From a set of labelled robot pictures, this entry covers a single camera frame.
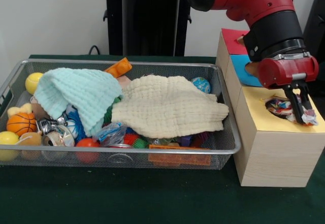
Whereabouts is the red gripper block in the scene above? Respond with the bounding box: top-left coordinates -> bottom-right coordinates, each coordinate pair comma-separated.
257,55 -> 320,124

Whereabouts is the colourful patterned cloth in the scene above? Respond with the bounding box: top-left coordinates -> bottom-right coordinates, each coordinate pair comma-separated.
265,98 -> 318,126

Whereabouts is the wooden box with three holes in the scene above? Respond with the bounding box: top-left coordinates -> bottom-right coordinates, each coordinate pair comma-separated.
215,28 -> 325,188

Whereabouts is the black upright panel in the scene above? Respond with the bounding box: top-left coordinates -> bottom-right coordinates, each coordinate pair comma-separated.
302,0 -> 325,62

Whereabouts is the blue globe ball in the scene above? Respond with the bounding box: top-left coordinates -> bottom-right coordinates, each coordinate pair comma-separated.
190,77 -> 212,94

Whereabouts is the cream waffle cloth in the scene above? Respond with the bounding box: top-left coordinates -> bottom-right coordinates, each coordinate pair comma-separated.
111,74 -> 230,139

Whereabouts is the orange flat building brick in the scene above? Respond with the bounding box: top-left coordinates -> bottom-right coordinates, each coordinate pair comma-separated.
148,144 -> 212,168

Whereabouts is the orange studded building block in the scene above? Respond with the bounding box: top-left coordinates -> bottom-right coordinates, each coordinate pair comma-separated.
104,57 -> 133,79

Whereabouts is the dark green tablecloth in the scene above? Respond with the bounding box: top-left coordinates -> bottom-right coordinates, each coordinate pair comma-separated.
0,53 -> 325,224

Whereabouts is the red ball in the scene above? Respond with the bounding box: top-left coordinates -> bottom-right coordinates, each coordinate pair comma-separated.
76,137 -> 101,164

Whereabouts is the light blue waffle cloth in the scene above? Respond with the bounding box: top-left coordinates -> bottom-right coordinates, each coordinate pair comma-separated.
34,68 -> 125,137

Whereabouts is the crushed silver can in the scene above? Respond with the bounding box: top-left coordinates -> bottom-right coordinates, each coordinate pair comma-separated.
41,125 -> 76,148

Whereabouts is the yellow ball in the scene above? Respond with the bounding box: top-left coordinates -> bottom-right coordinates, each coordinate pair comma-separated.
0,131 -> 20,162
24,72 -> 44,95

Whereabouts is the orange toy basketball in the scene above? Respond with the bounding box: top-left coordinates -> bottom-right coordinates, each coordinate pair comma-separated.
6,112 -> 38,137

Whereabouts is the wire mesh bin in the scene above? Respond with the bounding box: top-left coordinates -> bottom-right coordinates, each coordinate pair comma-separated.
0,59 -> 242,170

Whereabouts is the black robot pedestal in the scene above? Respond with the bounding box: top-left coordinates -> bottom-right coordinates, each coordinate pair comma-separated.
97,0 -> 192,56

